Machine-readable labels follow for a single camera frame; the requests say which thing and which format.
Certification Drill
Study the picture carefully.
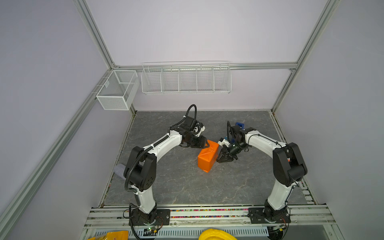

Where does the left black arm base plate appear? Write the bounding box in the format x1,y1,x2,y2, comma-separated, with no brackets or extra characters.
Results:
130,209,171,226

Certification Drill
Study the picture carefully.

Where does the blue tape dispenser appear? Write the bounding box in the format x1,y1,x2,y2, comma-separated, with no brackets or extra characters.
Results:
235,122,245,130

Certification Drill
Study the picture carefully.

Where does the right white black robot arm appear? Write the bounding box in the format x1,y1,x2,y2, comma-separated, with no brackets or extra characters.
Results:
217,122,308,223

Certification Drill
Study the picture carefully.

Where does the grey cloth at left edge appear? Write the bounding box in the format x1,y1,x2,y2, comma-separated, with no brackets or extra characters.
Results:
114,163,126,181

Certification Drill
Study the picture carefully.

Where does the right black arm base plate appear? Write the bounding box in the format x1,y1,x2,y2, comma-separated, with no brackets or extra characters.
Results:
247,207,291,224

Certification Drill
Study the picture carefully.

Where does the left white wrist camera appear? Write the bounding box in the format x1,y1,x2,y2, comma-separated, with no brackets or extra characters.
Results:
193,121,206,137

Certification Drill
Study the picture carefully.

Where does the yellow plastic bag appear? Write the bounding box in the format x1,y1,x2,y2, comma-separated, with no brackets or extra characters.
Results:
88,231,129,240

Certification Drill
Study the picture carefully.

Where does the long white wire basket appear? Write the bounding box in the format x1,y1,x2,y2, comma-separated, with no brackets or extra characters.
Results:
141,61,232,94

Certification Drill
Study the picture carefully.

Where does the yellow hard hat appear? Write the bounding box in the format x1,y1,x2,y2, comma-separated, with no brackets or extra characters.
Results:
199,229,237,240

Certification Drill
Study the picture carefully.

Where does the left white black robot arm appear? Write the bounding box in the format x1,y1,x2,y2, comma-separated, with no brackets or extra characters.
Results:
124,104,210,224

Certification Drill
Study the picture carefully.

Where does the white mesh square basket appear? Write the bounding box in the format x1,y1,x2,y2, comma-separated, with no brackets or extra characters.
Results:
96,70,140,111

